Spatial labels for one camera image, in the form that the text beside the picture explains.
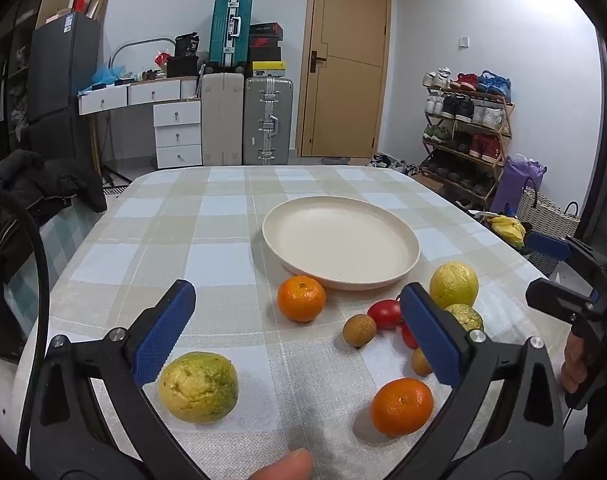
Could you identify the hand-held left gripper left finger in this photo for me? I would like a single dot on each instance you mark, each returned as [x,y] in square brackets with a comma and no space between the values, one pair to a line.
[163,331]

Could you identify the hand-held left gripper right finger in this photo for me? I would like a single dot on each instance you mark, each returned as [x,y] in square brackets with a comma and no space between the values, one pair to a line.
[428,335]

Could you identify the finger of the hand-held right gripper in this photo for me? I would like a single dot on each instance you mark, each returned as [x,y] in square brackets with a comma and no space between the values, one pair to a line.
[558,299]
[548,247]

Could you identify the red cherry tomato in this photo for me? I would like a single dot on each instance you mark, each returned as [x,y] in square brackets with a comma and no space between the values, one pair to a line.
[408,336]
[385,313]

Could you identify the brown longan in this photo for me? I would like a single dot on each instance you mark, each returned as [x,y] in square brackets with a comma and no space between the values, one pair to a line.
[358,330]
[420,362]

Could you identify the small wrinkled green-yellow passion fruit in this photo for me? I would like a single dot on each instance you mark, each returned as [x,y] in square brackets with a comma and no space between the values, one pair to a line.
[466,317]

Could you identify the yellow lemon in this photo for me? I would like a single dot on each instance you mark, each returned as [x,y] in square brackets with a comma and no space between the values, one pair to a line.
[453,284]

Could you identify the orange mandarin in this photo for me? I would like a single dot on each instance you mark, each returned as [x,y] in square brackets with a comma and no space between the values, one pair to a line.
[302,298]
[402,406]

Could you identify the cream round plate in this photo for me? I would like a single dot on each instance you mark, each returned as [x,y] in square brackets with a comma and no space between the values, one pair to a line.
[341,242]

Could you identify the person's right hand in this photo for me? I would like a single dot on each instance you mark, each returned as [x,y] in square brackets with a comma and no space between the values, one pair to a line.
[574,362]

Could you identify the person's left hand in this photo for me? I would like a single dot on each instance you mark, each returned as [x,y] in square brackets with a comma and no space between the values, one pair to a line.
[283,466]

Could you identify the woven basket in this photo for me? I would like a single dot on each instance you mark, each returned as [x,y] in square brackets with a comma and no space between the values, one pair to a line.
[543,212]

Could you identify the purple bag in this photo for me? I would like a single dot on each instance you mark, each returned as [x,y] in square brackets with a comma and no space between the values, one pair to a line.
[516,185]

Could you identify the shoe rack with shoes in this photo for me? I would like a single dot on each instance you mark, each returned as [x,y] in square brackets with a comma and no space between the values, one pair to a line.
[463,110]

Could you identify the shoes on floor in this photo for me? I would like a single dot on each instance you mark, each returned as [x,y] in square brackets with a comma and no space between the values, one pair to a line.
[388,162]

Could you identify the black jacket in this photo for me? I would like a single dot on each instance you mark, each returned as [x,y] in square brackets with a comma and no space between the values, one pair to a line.
[33,195]

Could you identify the white drawer cabinet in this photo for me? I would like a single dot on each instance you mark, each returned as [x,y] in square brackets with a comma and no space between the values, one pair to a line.
[178,135]

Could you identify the beige suitcase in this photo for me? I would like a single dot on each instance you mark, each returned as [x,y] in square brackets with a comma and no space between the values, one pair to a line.
[222,120]

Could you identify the silver suitcase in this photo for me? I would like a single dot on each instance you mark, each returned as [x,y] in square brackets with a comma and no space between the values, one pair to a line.
[267,120]

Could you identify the white desk with drawers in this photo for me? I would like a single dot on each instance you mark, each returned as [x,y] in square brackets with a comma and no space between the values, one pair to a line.
[113,96]

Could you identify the blue plastic bag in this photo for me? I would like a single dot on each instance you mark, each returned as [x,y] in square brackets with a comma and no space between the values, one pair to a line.
[105,75]

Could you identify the wooden door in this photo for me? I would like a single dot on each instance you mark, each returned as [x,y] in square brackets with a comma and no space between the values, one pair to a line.
[348,60]

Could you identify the dark grey fridge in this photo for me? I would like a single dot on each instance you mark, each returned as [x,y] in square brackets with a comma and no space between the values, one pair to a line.
[63,70]

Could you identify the yellow and black shoe box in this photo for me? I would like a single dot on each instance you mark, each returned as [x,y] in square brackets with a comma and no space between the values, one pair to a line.
[268,69]

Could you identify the black printed bag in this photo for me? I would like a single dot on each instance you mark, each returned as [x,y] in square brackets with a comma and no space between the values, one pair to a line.
[187,45]

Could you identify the arched metal tube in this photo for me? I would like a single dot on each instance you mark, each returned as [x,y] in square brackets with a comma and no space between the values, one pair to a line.
[133,43]

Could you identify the red and black shoe box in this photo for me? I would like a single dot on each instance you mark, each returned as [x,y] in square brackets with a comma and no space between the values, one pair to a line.
[265,50]

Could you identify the teal suitcase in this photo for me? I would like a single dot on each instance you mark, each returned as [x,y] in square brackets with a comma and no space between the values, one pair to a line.
[231,30]

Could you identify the cardboard box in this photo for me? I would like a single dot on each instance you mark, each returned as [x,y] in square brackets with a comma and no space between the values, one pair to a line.
[99,2]

